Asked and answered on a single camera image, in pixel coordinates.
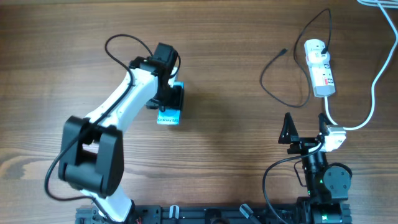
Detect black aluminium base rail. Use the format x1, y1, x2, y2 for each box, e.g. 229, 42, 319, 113
74, 203, 352, 224

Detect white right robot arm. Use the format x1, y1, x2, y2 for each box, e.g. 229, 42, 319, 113
278, 113, 353, 224

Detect teal screen smartphone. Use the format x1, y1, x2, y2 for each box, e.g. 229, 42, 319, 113
157, 82, 184, 126

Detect white cables at corner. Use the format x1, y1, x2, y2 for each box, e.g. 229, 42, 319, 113
356, 0, 398, 9

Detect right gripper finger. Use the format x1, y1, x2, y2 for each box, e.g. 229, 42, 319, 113
318, 113, 332, 135
278, 113, 299, 144

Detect black USB charging cable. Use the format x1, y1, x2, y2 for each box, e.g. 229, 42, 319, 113
259, 8, 333, 109

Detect white power strip cord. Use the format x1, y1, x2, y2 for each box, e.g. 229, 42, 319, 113
323, 2, 398, 131

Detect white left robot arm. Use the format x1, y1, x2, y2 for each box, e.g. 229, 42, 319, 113
58, 43, 184, 223

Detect white USB charger plug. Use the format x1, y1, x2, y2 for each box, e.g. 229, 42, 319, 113
306, 50, 330, 67

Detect white power strip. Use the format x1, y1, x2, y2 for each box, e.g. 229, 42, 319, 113
304, 39, 336, 98

